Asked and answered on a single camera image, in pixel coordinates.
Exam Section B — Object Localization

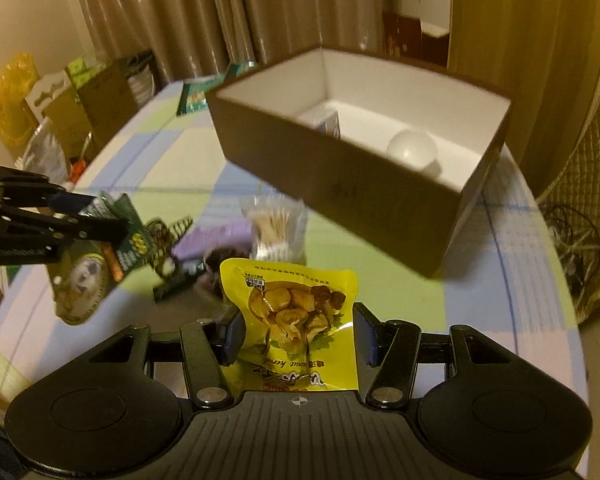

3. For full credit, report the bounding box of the dark green snack packet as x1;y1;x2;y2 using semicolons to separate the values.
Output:
140;215;206;302

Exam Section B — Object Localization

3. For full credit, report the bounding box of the purple tube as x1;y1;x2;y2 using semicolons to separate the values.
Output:
172;220;253;261

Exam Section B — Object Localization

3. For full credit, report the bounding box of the yellow plastic bag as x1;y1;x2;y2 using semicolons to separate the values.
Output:
0;52;42;150

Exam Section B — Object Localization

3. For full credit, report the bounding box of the dark red box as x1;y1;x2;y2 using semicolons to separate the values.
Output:
382;10;451;66

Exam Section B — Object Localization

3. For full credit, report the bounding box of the green tissue pack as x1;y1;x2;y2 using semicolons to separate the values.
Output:
227;61;257;81
177;79;227;117

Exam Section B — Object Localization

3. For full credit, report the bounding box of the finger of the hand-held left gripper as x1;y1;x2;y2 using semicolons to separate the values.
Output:
0;162;98;217
0;206;131;250

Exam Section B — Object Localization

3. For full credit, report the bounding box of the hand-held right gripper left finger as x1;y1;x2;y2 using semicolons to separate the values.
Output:
87;305;247;408

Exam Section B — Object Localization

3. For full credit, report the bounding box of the black cable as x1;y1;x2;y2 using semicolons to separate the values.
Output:
541;202;600;283

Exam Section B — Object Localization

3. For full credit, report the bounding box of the small printed packet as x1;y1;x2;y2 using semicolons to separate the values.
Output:
312;112;342;138

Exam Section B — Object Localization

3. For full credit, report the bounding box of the brown cardboard box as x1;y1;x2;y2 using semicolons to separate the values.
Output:
206;46;512;280

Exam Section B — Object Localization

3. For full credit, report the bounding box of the bag of cotton swabs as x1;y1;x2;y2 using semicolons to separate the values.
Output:
240;195;308;263

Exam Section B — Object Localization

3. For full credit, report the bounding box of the white cardboard sheet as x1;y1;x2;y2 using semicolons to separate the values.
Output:
24;70;95;161

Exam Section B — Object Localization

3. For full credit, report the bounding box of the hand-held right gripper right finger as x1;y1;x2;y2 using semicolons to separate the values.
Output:
352;302;513;408

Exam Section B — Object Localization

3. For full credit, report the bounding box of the white ball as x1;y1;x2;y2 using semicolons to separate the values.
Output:
386;129;438;173

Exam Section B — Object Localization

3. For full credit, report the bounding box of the checked tablecloth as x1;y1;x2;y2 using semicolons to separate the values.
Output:
0;79;581;411

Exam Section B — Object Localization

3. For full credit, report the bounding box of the yellow snack packet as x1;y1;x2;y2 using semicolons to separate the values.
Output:
219;257;361;392

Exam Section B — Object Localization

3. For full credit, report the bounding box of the clear plastic bag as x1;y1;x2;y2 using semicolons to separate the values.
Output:
21;125;72;187

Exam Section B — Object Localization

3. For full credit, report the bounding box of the quilted chair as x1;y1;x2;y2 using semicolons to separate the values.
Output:
536;72;600;325

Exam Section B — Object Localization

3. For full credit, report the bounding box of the brown storage carton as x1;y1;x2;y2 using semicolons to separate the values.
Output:
77;51;156;147

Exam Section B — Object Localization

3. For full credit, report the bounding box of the golden curtain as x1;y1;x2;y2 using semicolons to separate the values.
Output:
447;0;600;192

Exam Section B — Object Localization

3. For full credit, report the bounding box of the beige curtain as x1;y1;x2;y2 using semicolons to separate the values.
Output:
69;0;417;92

